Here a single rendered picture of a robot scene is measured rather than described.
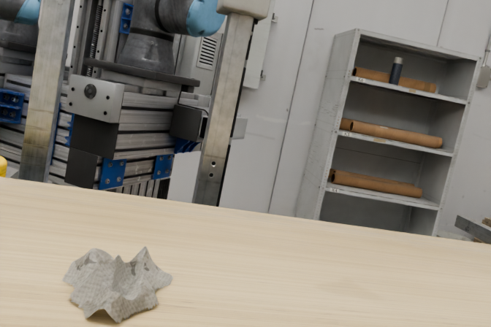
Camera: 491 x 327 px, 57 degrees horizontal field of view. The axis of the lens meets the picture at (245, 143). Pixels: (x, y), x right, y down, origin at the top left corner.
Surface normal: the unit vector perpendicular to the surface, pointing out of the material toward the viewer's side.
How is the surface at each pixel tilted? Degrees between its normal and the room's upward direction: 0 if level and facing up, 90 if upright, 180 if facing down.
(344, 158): 90
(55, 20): 90
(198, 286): 0
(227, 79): 90
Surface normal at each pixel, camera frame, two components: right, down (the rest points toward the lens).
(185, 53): -0.38, 0.04
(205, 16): 0.79, 0.35
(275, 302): 0.20, -0.97
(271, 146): 0.12, 0.14
